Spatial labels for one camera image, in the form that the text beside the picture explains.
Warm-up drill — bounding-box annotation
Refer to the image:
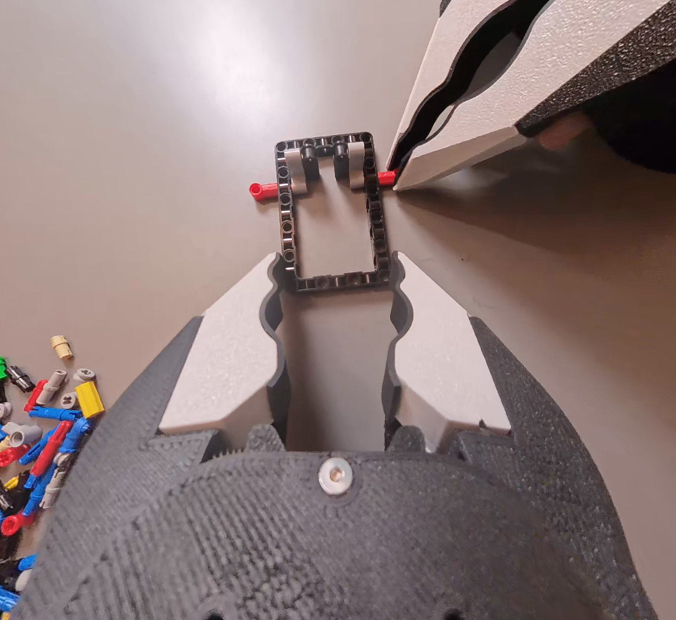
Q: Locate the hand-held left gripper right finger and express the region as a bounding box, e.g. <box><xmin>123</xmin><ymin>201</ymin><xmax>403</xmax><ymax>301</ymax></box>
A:
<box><xmin>383</xmin><ymin>252</ymin><xmax>513</xmax><ymax>453</ymax></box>

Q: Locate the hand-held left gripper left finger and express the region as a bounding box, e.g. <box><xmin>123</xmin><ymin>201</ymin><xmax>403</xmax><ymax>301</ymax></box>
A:
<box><xmin>157</xmin><ymin>252</ymin><xmax>291</xmax><ymax>445</ymax></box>

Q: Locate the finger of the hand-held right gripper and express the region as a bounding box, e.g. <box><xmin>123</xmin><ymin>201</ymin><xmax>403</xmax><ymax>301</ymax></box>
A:
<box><xmin>387</xmin><ymin>0</ymin><xmax>574</xmax><ymax>169</ymax></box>
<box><xmin>392</xmin><ymin>0</ymin><xmax>676</xmax><ymax>192</ymax></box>

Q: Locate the black lego frame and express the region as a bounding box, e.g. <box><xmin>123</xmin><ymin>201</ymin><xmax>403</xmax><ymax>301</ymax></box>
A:
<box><xmin>274</xmin><ymin>131</ymin><xmax>393</xmax><ymax>294</ymax></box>

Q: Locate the pile of small lego pieces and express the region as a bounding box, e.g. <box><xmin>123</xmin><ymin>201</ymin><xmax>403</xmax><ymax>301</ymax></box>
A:
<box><xmin>0</xmin><ymin>356</ymin><xmax>101</xmax><ymax>610</ymax></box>

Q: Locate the person's right hand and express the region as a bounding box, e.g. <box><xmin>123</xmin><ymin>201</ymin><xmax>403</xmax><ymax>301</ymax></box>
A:
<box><xmin>536</xmin><ymin>113</ymin><xmax>595</xmax><ymax>151</ymax></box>

